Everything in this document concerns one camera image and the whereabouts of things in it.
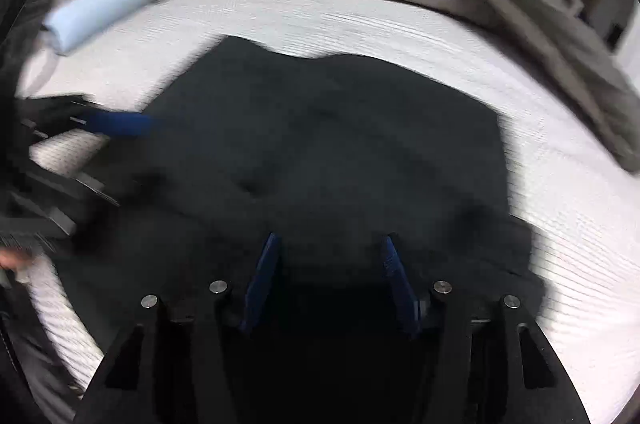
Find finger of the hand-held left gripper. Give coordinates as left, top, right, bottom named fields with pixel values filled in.
left=70, top=102, right=167, bottom=140

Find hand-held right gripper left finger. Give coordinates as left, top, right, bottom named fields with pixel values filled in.
left=74, top=231, right=283, bottom=424

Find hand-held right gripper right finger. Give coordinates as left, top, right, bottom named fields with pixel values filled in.
left=381, top=234, right=591, bottom=424

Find black pants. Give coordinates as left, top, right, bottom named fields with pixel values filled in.
left=50, top=35, right=548, bottom=424

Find person's left hand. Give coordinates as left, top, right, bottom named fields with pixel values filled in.
left=0, top=247, right=37, bottom=274

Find light blue pillow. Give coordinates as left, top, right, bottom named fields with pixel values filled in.
left=41, top=0, right=151, bottom=56

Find dark grey duvet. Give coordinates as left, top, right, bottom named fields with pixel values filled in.
left=390, top=0, right=640, bottom=175

